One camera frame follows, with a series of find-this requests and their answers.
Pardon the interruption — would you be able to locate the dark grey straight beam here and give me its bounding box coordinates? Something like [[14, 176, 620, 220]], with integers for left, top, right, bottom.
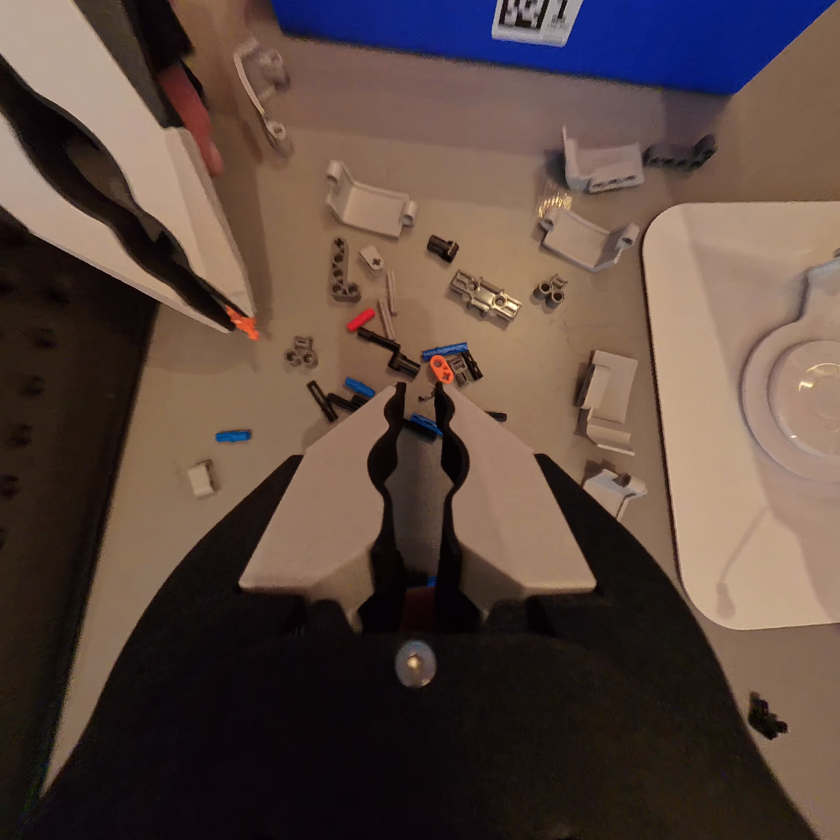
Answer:
[[642, 134, 718, 173]]

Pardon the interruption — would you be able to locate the dark grey double cross block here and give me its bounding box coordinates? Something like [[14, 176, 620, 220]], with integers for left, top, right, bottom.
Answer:
[[448, 269, 523, 322]]

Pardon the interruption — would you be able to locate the person's left hand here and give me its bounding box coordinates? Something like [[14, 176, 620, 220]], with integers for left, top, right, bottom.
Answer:
[[157, 64, 225, 178]]

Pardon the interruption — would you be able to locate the black dimpled pad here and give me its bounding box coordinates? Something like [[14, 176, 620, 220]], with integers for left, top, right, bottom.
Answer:
[[0, 210, 158, 840]]

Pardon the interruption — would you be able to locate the short dark grey angled beam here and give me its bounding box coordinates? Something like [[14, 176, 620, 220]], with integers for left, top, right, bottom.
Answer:
[[328, 238, 362, 303]]

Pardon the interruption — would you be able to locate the small black clip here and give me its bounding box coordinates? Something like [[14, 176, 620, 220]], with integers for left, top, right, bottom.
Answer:
[[748, 691, 789, 742]]

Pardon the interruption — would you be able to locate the clear plastic wrapper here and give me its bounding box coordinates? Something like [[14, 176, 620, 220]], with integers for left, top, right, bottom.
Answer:
[[535, 177, 572, 218]]

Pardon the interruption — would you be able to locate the light grey curved panel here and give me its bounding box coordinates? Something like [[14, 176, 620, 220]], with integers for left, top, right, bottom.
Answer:
[[538, 206, 641, 274], [325, 159, 420, 239], [581, 462, 649, 523]]

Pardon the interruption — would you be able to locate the pile of small technic pieces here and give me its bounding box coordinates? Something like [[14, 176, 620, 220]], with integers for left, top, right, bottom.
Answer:
[[306, 379, 369, 424]]

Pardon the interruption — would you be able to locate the light grey boxy panel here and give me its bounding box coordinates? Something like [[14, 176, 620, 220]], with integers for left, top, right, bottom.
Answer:
[[575, 350, 639, 456]]

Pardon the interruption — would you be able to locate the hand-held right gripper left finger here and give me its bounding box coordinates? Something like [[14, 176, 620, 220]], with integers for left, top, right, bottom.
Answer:
[[238, 382, 408, 632]]

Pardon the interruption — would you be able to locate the blue storage bin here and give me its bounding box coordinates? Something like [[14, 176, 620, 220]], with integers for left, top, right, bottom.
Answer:
[[270, 0, 837, 96]]

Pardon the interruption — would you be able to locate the short grey axle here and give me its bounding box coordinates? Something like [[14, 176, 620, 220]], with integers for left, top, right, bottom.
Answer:
[[376, 269, 400, 341]]

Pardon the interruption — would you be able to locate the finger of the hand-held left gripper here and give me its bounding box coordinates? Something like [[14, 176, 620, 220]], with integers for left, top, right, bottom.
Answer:
[[0, 0, 257, 324], [0, 115, 236, 334]]

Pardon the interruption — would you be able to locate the light grey panel with holes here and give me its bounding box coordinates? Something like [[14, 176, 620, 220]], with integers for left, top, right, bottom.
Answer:
[[561, 125, 646, 195]]

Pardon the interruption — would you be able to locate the small orange connector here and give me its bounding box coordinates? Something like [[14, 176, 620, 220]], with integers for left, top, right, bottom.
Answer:
[[223, 305, 262, 343]]

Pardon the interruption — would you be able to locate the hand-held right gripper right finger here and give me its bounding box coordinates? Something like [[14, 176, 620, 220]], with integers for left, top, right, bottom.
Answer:
[[433, 382, 598, 632]]

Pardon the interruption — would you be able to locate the white book stand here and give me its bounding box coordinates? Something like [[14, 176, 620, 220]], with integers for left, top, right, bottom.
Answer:
[[642, 200, 840, 631]]

